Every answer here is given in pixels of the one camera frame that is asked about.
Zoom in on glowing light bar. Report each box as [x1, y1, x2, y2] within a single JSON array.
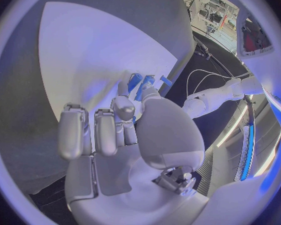
[[233, 124, 257, 182]]

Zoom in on blue peg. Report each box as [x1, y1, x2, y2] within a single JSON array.
[[159, 75, 173, 87]]

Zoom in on white task board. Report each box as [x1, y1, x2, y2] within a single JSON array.
[[38, 1, 179, 123]]

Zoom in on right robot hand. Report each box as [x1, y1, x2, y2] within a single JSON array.
[[56, 79, 211, 225]]

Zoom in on white cable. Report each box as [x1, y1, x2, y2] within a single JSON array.
[[194, 73, 240, 95], [185, 68, 240, 98]]

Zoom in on blue long cylinder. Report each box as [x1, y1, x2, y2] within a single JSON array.
[[133, 75, 156, 102]]

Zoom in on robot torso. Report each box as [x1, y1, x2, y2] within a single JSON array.
[[234, 8, 281, 129]]

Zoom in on workshop rack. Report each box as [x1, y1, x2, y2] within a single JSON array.
[[196, 0, 240, 36]]

